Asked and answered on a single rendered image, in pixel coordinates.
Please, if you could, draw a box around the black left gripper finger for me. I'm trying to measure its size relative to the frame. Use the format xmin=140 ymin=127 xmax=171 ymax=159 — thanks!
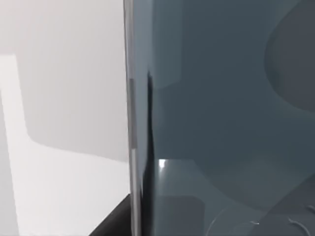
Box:
xmin=88 ymin=193 xmax=133 ymax=236

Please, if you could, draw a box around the dark blue-grey glossy object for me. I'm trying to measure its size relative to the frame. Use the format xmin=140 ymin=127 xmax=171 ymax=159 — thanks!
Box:
xmin=122 ymin=0 xmax=315 ymax=236

